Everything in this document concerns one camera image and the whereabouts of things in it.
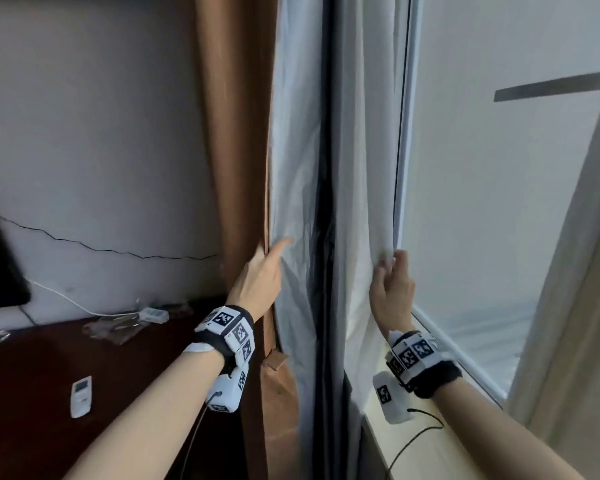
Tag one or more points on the person's left hand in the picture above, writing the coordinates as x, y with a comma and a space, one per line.
257, 287

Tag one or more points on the person's right hand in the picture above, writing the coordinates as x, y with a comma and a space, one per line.
392, 302

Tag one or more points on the person's right thumb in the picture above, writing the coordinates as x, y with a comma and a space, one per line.
402, 262

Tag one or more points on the person's left thumb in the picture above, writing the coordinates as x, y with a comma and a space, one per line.
281, 248

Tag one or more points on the white grey curtain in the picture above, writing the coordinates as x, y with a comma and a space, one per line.
365, 144

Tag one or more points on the brown curtain with grey lining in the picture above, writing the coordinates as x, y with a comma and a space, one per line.
230, 119

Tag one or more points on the person's left forearm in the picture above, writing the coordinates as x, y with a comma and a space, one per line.
150, 419

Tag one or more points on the person's right forearm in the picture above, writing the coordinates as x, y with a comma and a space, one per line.
500, 439

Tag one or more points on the black wristband with marker tags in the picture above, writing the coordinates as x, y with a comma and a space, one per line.
227, 330
415, 357

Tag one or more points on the white power adapter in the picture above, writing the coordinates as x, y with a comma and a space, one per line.
153, 315

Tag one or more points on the beige window sill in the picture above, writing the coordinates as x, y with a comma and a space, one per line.
420, 459

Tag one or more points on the grey bar outside window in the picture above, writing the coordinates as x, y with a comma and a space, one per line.
550, 87

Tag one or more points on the white remote control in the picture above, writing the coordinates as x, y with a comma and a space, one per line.
81, 396

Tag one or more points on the dark wooden desk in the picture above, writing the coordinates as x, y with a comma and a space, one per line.
30, 434

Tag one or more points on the white window frame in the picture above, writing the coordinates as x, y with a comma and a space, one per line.
460, 352

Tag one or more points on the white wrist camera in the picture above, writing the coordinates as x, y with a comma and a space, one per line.
389, 397
229, 389

